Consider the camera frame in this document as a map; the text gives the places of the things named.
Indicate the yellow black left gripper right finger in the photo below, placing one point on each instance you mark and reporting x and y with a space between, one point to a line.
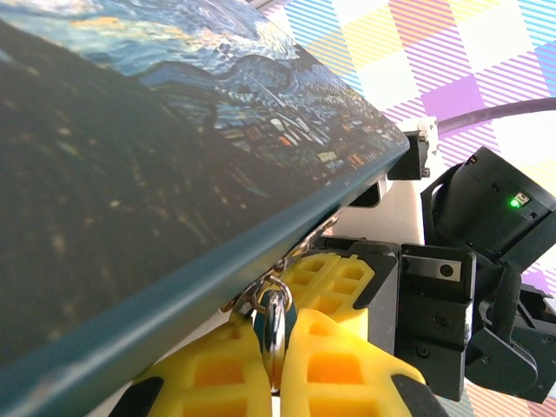
339 373

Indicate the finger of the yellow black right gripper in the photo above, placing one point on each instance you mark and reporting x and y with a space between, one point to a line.
319 269
378 295

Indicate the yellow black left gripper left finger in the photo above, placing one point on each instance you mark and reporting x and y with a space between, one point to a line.
217 373

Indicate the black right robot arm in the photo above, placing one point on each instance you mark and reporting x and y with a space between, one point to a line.
486 208

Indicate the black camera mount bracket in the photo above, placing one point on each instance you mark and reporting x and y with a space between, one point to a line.
406 156

